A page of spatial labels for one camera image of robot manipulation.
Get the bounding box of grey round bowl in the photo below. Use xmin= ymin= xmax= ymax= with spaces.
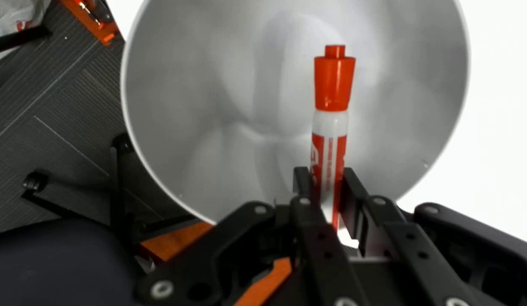
xmin=119 ymin=0 xmax=473 ymax=225

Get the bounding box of black metal stand leg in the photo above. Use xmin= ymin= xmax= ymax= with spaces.
xmin=21 ymin=130 xmax=192 ymax=242

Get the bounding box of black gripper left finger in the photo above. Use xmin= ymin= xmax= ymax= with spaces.
xmin=133 ymin=166 xmax=371 ymax=306

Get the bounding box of red and white marker pen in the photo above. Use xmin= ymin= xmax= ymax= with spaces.
xmin=310 ymin=42 xmax=357 ymax=231

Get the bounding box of white crumpled sheet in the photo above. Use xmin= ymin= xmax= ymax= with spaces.
xmin=0 ymin=0 xmax=48 ymax=37

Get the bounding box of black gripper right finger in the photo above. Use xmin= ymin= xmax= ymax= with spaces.
xmin=342 ymin=166 xmax=527 ymax=306

